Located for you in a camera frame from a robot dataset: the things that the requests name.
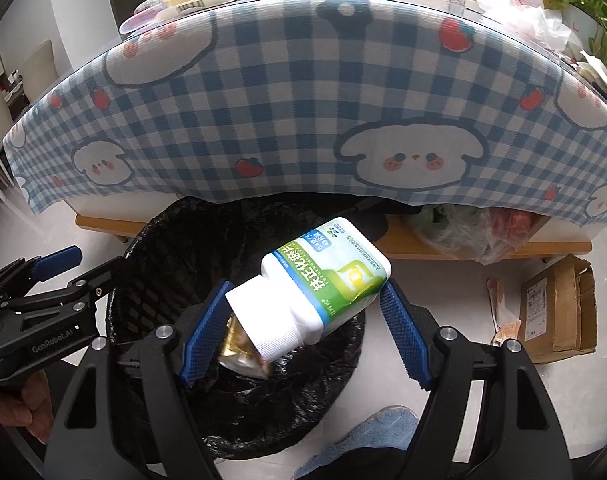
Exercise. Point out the brown cardboard box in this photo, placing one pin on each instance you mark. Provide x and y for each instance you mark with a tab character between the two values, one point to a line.
558	312

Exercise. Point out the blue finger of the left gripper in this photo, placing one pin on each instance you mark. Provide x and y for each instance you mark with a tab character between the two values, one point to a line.
49	266

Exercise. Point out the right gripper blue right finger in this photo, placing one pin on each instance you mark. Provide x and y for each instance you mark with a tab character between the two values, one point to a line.
410	343

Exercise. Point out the white green pill bottle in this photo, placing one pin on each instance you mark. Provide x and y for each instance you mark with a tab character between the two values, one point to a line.
309	287

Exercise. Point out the gold foil snack bag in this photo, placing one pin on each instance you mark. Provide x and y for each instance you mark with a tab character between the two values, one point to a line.
239	355

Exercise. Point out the left hand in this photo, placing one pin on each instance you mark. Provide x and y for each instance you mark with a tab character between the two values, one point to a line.
31	409

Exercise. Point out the white dining chair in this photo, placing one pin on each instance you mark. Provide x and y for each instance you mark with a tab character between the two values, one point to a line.
39	75

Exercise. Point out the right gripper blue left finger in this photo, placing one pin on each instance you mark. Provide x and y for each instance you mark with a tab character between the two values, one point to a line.
204	333

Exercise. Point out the clear plastic bag under table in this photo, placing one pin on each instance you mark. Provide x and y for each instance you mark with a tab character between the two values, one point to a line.
484	235

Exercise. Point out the white plastic bags pile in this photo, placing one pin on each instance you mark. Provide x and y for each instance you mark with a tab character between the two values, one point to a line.
529	19

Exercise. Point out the black trash bag bin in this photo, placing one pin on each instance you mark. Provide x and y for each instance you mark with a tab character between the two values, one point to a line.
175	262

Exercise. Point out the blue checkered cartoon tablecloth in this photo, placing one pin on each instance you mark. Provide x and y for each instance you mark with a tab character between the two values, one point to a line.
365	97

